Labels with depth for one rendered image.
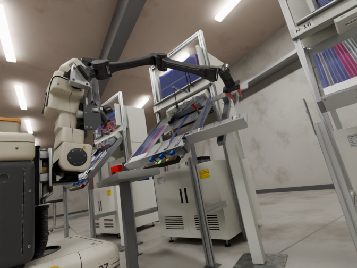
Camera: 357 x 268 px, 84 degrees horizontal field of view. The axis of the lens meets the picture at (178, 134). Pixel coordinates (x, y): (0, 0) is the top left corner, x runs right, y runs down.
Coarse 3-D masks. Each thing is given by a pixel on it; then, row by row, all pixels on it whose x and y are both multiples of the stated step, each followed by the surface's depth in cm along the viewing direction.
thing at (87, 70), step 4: (80, 64) 111; (80, 68) 111; (84, 68) 115; (88, 68) 117; (92, 68) 118; (84, 72) 111; (88, 72) 115; (92, 72) 118; (84, 76) 113; (88, 76) 112; (92, 76) 119; (88, 80) 116
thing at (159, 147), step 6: (186, 132) 150; (174, 138) 155; (180, 138) 148; (156, 144) 171; (162, 144) 161; (174, 144) 146; (180, 144) 139; (150, 150) 167; (156, 150) 157; (162, 150) 151
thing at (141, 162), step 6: (168, 150) 139; (174, 150) 137; (180, 150) 135; (150, 156) 151; (156, 156) 148; (168, 156) 143; (132, 162) 166; (138, 162) 162; (144, 162) 159; (150, 162) 156; (132, 168) 171
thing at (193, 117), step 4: (200, 108) 175; (192, 112) 180; (196, 112) 174; (184, 116) 184; (188, 116) 178; (192, 116) 171; (196, 116) 165; (164, 120) 218; (168, 120) 208; (176, 120) 190; (180, 120) 183; (188, 120) 170; (192, 120) 164; (160, 124) 214; (164, 124) 205; (176, 124) 180; (184, 124) 180; (188, 124) 174; (156, 128) 212; (168, 128) 186; (172, 128) 179; (176, 128) 185; (180, 128) 180; (164, 132) 185
